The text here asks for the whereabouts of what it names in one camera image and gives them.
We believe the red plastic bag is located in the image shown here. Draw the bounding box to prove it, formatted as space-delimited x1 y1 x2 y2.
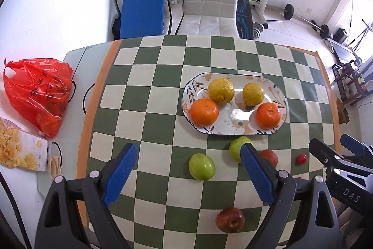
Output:
3 58 74 139

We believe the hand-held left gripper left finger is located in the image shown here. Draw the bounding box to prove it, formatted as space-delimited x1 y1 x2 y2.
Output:
34 143 137 249

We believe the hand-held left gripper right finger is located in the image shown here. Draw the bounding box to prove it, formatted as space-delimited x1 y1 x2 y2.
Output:
240 143 341 249

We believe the large orange tangerine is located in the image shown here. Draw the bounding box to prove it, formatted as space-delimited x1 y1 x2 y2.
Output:
190 98 219 126

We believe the black cable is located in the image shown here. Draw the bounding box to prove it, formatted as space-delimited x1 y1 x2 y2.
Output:
82 82 97 115

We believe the beige paper packet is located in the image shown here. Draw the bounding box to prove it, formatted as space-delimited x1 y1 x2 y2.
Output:
48 154 62 179

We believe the black bag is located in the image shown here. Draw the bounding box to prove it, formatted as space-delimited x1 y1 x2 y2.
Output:
111 17 122 40

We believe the green checkered tablecloth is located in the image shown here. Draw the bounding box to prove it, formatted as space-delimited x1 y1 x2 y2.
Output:
76 35 341 249

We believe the red apple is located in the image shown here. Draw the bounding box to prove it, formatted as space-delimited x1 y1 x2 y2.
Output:
215 207 245 233

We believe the cereal box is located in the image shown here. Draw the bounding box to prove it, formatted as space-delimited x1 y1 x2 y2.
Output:
0 117 53 173

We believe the floral oval plate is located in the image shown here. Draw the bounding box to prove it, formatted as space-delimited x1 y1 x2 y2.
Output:
182 72 288 136

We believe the small yellow citrus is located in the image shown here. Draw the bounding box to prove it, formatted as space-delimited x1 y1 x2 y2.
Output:
242 83 265 106

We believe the blue board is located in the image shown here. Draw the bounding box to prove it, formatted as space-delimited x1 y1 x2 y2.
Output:
120 0 166 37

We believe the floor barbell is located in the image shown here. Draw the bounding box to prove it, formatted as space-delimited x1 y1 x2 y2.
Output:
283 3 330 39

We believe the black mat with blue lines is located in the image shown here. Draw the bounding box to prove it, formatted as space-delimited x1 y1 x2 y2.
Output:
236 0 255 41

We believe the small orange tangerine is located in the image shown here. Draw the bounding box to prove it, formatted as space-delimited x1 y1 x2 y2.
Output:
256 102 282 130

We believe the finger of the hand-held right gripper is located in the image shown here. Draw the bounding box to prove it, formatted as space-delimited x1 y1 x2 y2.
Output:
340 134 373 160
308 138 346 172

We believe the large yellow citrus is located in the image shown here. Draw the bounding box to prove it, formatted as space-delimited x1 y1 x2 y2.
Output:
207 78 235 105

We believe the dumbbell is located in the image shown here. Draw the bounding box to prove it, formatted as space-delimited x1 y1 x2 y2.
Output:
253 22 269 39

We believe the dark wooden shelf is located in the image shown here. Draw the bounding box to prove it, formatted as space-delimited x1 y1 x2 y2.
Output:
332 59 366 105

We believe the black monitor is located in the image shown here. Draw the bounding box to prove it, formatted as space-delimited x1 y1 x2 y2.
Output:
335 43 356 63

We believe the green apple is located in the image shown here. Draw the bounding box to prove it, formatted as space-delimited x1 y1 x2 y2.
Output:
229 136 254 163
188 153 216 181

